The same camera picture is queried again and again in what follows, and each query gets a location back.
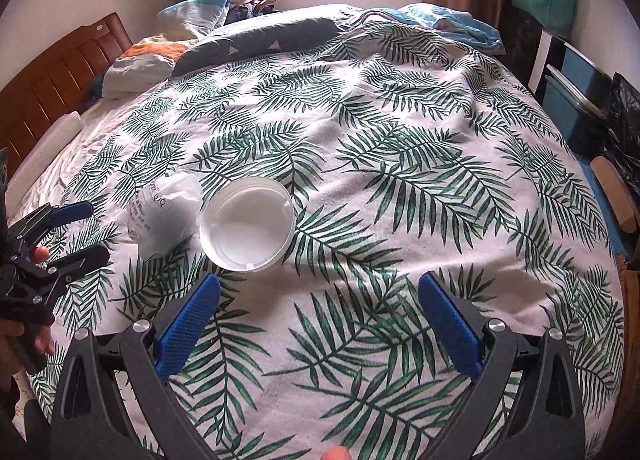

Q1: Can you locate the pile of dark clothes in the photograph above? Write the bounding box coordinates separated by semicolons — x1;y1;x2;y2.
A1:
225;0;281;26

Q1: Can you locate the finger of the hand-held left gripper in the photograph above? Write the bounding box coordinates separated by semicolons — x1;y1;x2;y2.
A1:
47;245;112;284
7;201;95;246

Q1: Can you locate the white plastic bowl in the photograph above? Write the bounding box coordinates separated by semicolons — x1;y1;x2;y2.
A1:
199;176;297;272

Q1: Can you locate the wooden headboard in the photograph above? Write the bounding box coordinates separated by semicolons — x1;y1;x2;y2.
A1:
0;12;134;176

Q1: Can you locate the leaf print blanket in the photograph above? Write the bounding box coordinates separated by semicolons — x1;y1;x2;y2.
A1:
30;20;627;460

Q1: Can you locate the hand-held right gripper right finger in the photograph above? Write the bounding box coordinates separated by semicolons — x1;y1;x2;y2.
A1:
417;271;587;460

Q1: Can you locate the white bolster pillow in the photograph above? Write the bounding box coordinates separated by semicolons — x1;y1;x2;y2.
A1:
5;111;86;201

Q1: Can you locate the blue white folded quilt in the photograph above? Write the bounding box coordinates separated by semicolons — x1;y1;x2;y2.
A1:
157;0;266;41

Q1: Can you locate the orange striped pillow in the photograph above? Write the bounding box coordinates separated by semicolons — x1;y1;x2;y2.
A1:
102;37;201;101

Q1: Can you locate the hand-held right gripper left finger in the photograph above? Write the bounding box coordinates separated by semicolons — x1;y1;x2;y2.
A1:
50;272;222;460

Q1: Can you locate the white paper cup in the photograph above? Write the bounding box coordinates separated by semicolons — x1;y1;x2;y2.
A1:
127;171;204;261

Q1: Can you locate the black plastic bag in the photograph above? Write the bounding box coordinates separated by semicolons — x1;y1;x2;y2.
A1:
602;72;640;196

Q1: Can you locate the blue storage box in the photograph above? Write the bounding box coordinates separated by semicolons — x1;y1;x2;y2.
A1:
560;42;614;106
542;75;609;156

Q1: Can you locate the dark triangle print pillow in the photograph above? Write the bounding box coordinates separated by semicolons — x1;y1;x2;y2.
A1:
172;4;351;79

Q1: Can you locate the small cardboard box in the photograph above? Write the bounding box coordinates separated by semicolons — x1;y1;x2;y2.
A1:
590;155;640;236

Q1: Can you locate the teal bag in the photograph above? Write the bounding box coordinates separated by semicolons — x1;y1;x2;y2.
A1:
510;0;576;36

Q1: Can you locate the light blue cloth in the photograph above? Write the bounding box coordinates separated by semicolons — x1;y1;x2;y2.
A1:
397;2;506;56

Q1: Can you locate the person's left hand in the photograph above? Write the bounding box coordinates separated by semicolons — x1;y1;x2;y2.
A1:
0;246;56;381

